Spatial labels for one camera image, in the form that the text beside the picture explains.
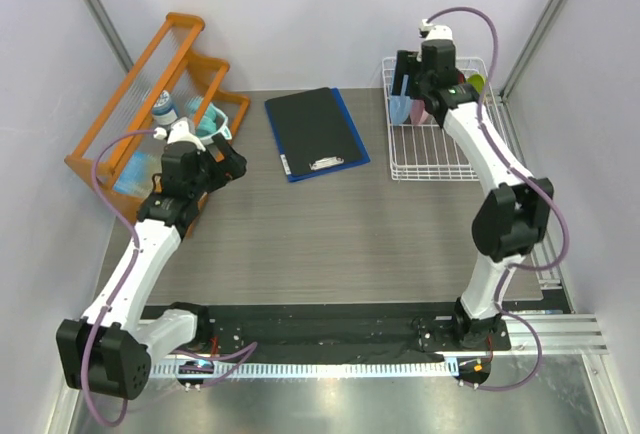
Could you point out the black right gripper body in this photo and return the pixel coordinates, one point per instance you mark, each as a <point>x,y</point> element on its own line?
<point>421,83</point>

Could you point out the lime green plate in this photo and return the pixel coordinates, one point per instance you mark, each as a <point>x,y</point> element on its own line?
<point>477,81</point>

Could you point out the pink plate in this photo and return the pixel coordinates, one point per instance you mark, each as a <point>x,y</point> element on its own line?
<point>418,115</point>

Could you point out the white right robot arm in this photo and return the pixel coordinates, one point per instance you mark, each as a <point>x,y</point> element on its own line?
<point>514,215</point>

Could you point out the white wire dish rack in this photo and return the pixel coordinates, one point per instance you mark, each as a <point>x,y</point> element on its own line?
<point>421,152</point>

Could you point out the orange wooden shelf rack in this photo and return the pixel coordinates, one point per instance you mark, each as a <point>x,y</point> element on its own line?
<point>169,62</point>

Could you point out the blue black clipboard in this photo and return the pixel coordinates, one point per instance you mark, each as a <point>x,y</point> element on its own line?
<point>315,133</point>

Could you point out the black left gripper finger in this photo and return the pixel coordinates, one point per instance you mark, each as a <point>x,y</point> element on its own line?
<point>223,147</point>
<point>236,165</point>

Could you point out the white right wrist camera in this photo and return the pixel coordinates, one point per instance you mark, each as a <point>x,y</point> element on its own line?
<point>432,33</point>

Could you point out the white bowl with teal items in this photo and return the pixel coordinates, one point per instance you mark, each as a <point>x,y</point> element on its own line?
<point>213,122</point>

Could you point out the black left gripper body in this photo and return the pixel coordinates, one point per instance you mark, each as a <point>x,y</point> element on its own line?
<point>212,173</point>

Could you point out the white slotted cable duct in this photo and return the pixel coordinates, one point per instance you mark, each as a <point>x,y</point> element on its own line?
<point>178,368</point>

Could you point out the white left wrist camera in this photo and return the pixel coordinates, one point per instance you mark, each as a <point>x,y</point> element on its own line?
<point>179,131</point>

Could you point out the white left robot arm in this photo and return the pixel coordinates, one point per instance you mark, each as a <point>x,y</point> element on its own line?
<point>106,350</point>

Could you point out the light blue plate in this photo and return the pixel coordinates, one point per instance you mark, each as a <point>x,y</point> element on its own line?
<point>400,103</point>

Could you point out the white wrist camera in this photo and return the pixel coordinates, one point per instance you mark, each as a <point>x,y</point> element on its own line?
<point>432,33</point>
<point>179,131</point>

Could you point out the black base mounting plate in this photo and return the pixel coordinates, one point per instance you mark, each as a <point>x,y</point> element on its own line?
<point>375,333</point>

